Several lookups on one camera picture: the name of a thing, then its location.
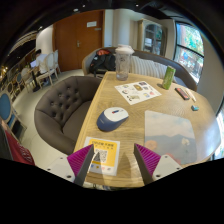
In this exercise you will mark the black backpack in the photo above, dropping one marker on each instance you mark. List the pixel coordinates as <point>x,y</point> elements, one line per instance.
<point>101,61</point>

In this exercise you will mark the group of white chairs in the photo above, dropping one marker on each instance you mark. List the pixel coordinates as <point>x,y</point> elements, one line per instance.
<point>48,68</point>

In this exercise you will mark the green drink can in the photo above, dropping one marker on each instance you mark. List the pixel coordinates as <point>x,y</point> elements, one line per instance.
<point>168,78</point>

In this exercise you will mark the striped cushion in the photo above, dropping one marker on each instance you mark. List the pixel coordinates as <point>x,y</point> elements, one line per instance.
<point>160,71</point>
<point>141,66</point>

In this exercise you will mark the person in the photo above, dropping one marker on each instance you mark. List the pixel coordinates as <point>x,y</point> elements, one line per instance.
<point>40,61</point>

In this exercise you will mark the glass-door cabinet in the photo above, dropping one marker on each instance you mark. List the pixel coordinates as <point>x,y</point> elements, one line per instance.
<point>151,36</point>

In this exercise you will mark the blue round-back chair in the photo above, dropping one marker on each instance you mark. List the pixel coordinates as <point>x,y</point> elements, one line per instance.
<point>5,106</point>

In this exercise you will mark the laptop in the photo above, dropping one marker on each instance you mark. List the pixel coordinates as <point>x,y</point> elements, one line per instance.
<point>33,63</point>

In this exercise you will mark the clear shaker bottle white lid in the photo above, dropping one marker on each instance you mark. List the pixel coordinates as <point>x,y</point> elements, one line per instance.
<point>122,63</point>

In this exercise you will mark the large side window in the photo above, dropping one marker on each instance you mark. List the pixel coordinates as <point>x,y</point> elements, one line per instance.
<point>220,140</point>

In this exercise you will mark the red cloth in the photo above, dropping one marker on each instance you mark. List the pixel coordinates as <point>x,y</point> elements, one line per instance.
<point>18,150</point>

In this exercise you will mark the grey curved sofa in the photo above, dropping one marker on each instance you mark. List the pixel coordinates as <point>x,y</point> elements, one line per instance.
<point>183,71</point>

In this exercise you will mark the black-framed window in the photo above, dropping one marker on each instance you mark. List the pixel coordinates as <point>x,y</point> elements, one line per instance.
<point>190,50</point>

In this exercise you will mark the white and blue computer mouse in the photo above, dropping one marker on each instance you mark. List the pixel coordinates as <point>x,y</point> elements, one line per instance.
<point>111,118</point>

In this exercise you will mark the grey tufted armchair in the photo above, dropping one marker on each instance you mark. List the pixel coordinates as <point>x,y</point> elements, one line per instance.
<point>63,106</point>

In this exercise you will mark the yellow code sticker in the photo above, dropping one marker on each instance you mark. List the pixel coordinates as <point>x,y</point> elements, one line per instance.
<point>106,148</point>

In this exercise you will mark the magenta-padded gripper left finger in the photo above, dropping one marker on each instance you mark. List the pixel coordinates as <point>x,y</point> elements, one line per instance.
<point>80,161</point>

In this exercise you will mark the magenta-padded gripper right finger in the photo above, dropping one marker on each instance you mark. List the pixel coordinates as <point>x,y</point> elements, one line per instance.
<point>150,161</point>

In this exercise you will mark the white sticker sheet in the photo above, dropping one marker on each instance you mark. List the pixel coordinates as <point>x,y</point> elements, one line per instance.
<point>137,92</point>

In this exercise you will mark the brown wooden door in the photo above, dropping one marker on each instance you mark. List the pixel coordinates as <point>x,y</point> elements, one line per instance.
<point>71,40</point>

